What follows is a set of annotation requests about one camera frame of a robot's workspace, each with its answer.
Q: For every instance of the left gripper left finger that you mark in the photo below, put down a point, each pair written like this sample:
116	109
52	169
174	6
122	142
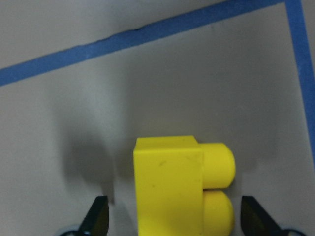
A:
96	221

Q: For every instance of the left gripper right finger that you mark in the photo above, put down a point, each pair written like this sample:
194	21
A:
255	221

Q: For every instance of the yellow toy block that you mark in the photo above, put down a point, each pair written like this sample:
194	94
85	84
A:
179	186

